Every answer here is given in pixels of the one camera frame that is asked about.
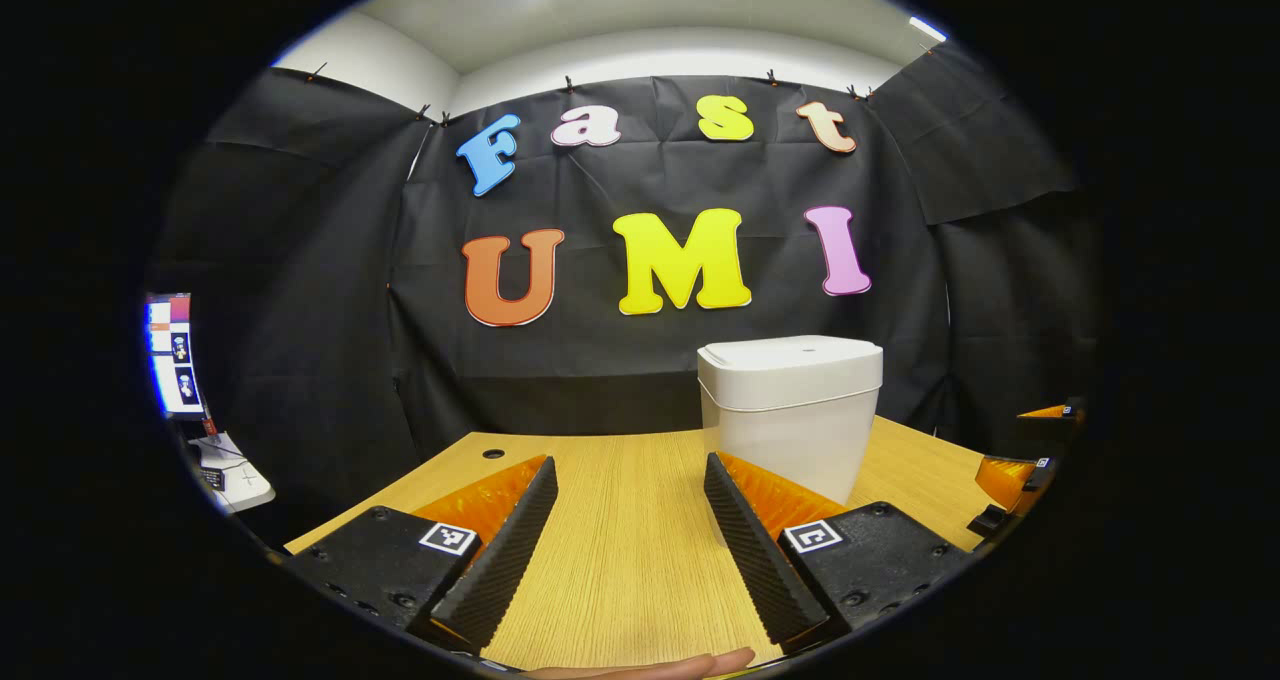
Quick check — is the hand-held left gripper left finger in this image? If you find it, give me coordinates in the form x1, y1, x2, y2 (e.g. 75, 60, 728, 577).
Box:
285, 455, 559, 653

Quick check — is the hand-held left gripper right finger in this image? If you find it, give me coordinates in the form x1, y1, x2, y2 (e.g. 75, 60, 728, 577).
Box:
703, 450, 973, 653

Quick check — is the white desktop garbage bin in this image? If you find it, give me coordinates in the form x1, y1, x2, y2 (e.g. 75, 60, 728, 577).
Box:
697, 335, 885, 546

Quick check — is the wooden desktop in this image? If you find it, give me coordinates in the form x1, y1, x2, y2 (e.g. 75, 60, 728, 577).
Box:
285, 415, 1011, 673

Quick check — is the white side table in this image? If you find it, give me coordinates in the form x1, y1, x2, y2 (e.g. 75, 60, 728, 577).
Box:
190, 432, 277, 514

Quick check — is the computer monitor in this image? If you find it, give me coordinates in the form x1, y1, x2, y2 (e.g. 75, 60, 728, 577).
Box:
145, 293, 206, 421

